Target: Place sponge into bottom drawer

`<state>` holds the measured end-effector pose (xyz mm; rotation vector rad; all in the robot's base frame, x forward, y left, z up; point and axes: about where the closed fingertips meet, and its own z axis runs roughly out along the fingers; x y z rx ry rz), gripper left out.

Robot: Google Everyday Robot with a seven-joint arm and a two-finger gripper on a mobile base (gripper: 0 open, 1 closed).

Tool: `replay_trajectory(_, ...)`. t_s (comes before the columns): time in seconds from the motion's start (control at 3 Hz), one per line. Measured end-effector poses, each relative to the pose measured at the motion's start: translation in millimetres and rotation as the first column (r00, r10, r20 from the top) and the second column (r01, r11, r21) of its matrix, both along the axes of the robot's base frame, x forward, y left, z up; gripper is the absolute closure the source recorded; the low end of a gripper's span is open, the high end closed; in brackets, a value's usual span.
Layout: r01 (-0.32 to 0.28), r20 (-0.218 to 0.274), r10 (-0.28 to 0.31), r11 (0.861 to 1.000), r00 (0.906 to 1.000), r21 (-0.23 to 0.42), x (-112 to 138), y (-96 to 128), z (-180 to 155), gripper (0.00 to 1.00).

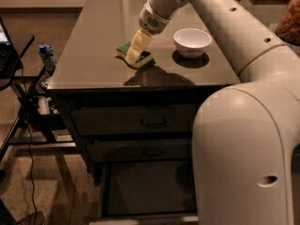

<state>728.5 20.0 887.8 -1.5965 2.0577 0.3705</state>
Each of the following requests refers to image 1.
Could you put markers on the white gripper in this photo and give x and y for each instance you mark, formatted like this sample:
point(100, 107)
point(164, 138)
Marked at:
point(152, 22)

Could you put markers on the green and yellow sponge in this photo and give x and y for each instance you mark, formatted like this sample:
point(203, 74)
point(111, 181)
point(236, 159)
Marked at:
point(133, 58)

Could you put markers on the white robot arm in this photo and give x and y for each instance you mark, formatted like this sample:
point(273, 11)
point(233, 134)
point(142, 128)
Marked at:
point(243, 135)

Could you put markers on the grey top left drawer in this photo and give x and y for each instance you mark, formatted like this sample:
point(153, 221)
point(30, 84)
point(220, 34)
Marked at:
point(135, 119)

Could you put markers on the grey middle left drawer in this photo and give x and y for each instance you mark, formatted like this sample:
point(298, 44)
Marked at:
point(139, 150)

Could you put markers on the grey open bottom drawer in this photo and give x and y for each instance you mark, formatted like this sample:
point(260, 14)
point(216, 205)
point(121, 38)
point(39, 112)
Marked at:
point(147, 193)

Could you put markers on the white bowl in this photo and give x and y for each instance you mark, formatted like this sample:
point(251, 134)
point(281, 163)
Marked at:
point(191, 42)

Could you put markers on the plastic water bottle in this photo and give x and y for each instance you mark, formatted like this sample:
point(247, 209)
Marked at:
point(48, 57)

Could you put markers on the black laptop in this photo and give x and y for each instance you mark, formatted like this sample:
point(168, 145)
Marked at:
point(8, 55)

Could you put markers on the black side cart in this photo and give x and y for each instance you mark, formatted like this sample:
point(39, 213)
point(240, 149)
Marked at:
point(30, 127)

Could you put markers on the glass jar of snacks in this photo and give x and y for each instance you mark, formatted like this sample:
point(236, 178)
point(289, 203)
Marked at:
point(288, 28)

